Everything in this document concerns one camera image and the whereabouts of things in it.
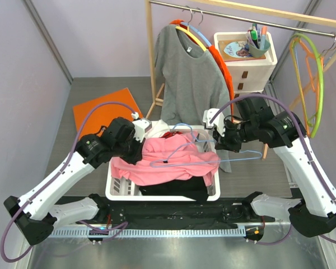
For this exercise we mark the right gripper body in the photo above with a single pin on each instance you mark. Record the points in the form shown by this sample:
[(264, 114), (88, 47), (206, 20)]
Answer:
[(233, 136)]

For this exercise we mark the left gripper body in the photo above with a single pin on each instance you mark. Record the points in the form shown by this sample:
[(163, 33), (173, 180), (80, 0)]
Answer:
[(133, 147)]

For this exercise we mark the light blue wire hanger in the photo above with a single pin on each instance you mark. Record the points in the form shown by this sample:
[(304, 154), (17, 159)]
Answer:
[(162, 163)]

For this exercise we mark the pink t shirt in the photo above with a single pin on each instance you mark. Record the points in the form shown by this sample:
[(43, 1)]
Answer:
[(142, 174)]

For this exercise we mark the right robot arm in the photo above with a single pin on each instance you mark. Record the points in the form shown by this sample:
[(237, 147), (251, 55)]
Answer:
[(265, 119)]

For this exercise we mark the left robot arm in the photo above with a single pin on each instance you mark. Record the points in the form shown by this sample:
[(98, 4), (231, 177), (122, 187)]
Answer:
[(37, 213)]

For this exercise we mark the orange plastic hanger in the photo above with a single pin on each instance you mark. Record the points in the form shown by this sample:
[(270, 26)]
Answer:
[(310, 97)]

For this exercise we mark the yellow hanger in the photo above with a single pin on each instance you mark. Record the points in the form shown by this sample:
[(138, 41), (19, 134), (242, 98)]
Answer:
[(191, 36)]

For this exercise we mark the white laundry basket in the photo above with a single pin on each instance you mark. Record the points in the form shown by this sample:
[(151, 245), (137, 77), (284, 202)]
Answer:
[(125, 190)]

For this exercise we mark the white garment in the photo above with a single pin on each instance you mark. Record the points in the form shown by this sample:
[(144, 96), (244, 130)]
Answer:
[(158, 129)]

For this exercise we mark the red printed garment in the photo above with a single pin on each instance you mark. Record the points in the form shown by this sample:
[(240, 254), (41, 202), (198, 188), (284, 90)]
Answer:
[(171, 134)]

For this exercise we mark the black garment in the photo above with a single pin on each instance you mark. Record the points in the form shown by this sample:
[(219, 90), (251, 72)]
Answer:
[(193, 188)]

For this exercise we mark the grey sweatshirt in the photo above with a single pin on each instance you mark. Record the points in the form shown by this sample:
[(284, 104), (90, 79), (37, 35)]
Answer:
[(193, 81)]

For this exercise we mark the white drawer unit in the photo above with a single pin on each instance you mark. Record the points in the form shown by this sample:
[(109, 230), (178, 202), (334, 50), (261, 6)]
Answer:
[(252, 75)]

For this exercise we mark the picture card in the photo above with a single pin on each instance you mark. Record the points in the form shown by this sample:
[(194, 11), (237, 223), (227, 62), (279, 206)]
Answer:
[(235, 50)]

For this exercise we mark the green pen cup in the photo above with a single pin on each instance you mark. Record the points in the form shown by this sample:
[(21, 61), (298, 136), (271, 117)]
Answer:
[(255, 50)]

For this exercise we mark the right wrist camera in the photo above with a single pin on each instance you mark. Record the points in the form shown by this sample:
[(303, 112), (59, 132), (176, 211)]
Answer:
[(214, 119)]

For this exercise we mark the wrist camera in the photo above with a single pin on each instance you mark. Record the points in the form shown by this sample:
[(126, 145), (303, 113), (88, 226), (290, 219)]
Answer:
[(141, 126), (214, 119)]

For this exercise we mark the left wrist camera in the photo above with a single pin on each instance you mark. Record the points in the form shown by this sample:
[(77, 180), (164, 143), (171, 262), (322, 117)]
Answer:
[(141, 126)]

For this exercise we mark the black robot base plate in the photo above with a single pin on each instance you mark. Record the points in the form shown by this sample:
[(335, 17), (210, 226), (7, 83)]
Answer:
[(178, 215)]

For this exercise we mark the slotted cable duct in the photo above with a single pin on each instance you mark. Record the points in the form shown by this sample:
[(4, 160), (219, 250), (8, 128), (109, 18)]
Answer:
[(86, 232)]

